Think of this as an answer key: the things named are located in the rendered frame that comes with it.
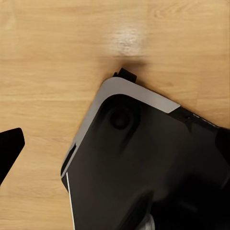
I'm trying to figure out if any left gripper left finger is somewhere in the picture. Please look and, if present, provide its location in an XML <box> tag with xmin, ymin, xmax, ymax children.
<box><xmin>0</xmin><ymin>128</ymin><xmax>25</xmax><ymax>185</ymax></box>

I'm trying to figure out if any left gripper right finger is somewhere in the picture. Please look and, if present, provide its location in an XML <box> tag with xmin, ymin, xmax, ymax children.
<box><xmin>215</xmin><ymin>127</ymin><xmax>230</xmax><ymax>166</ymax></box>

